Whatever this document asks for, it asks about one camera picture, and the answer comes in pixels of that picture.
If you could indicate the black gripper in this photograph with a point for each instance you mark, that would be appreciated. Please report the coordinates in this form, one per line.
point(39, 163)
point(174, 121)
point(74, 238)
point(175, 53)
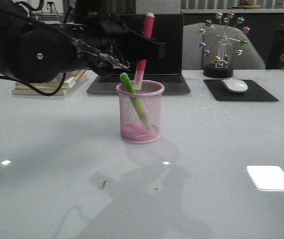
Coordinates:
point(102, 42)

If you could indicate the green highlighter pen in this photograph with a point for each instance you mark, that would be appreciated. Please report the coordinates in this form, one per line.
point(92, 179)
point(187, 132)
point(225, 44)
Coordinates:
point(126, 82)

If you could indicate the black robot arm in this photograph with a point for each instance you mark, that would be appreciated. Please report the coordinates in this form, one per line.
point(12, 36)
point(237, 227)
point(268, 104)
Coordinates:
point(35, 52)

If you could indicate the pink mesh pen holder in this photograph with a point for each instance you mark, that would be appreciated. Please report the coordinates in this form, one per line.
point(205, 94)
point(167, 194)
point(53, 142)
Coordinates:
point(131, 127)

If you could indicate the grey laptop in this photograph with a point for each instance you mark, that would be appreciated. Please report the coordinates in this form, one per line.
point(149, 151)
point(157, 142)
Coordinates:
point(167, 28)

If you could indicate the grey right armchair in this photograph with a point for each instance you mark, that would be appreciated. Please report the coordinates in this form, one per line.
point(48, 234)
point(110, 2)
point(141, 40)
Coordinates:
point(192, 58)

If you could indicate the bottom yellow-edged book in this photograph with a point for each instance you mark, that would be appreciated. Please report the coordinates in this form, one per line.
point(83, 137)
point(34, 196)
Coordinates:
point(31, 92)

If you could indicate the ferris wheel desk ornament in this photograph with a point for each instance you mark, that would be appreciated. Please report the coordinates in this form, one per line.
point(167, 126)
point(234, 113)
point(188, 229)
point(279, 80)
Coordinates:
point(222, 42)

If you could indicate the white computer mouse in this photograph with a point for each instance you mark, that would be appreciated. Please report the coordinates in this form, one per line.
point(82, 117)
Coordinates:
point(234, 85)

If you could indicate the fruit bowl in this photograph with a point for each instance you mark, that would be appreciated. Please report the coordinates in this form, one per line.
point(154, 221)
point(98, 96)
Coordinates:
point(248, 4)

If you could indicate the black mouse pad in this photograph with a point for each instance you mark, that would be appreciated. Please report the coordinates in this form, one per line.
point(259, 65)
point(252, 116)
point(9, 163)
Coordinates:
point(254, 93)

